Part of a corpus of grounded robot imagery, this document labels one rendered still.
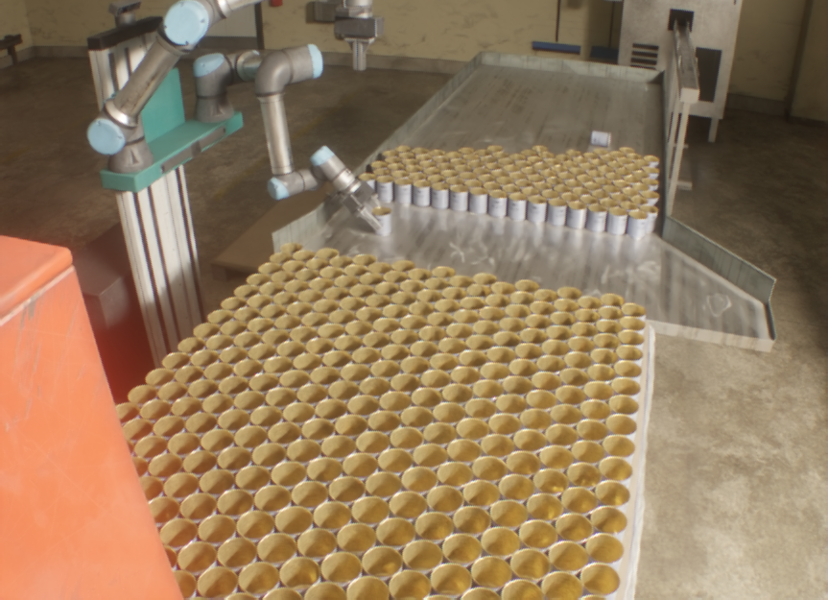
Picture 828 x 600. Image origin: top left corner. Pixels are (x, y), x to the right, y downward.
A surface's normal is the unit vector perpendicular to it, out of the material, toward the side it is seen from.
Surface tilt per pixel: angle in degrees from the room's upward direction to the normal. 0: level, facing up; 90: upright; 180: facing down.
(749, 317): 0
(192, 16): 85
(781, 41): 90
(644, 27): 90
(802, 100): 90
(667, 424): 0
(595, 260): 0
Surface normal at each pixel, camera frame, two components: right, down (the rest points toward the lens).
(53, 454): 0.95, 0.16
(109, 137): -0.02, 0.61
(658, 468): 0.00, -0.85
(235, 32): -0.31, 0.51
